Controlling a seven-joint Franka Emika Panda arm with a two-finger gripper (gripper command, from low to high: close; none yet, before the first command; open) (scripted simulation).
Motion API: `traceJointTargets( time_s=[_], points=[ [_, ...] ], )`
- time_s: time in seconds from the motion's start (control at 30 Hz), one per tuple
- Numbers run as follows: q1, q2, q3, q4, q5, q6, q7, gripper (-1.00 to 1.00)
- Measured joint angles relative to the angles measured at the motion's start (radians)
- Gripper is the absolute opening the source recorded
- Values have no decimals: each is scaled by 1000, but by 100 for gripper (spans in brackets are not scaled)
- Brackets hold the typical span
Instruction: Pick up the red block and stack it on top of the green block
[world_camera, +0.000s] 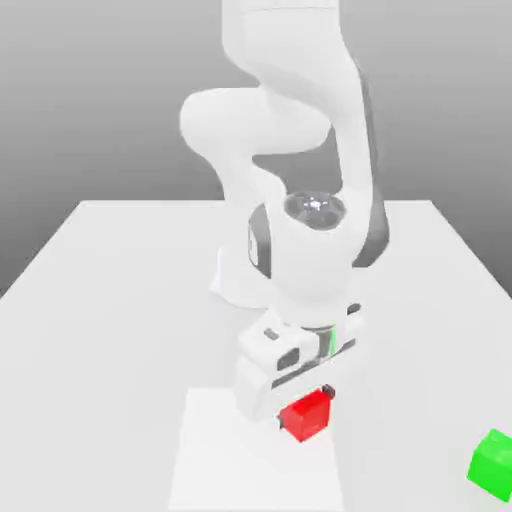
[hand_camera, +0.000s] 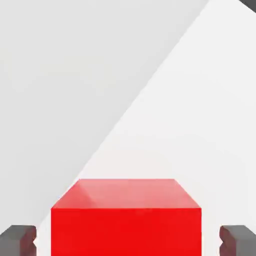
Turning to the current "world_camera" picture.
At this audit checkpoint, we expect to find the small green cube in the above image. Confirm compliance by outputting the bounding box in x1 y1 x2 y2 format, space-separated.
466 427 512 504

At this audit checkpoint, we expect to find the small red cube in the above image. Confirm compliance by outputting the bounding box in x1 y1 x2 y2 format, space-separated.
278 388 333 444

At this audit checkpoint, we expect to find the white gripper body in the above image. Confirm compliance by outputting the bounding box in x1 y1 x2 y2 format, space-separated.
233 314 364 424

